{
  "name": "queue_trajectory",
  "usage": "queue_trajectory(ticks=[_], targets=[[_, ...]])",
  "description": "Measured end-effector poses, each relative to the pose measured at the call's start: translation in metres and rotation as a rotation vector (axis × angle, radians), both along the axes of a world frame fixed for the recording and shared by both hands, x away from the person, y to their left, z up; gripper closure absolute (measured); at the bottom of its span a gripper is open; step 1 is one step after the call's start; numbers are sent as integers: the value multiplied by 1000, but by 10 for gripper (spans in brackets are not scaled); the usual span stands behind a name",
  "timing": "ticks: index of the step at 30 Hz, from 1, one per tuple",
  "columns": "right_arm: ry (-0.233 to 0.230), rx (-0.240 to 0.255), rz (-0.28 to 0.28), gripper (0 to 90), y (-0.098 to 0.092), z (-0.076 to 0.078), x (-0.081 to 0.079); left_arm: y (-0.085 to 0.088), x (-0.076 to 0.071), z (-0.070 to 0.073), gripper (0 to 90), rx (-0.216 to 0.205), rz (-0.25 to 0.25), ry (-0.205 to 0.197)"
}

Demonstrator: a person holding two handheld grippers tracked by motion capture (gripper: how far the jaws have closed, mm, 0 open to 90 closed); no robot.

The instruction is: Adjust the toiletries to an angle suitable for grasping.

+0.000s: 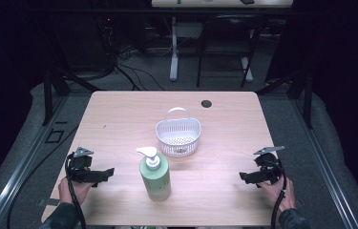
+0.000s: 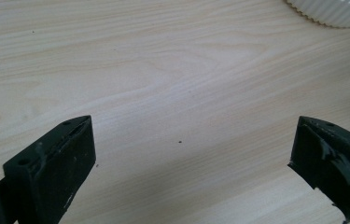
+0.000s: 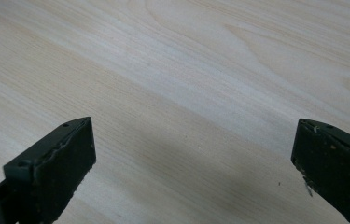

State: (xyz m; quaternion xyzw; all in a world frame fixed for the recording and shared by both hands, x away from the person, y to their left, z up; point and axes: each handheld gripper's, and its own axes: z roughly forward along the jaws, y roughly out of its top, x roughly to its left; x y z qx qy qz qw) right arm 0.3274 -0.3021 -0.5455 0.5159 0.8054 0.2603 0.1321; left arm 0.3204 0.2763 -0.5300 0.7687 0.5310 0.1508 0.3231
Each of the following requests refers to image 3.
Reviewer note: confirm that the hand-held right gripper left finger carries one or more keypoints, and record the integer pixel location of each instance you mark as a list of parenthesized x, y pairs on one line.
[(54, 168)]

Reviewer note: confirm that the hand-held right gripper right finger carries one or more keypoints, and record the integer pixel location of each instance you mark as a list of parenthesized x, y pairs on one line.
[(337, 168)]

